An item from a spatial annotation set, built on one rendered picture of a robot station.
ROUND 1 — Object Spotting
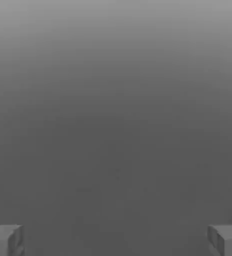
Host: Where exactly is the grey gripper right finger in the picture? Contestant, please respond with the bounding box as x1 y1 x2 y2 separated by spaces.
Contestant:
206 224 232 256

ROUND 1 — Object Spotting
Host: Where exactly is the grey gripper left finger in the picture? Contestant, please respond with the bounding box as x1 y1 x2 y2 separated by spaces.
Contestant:
0 224 26 256

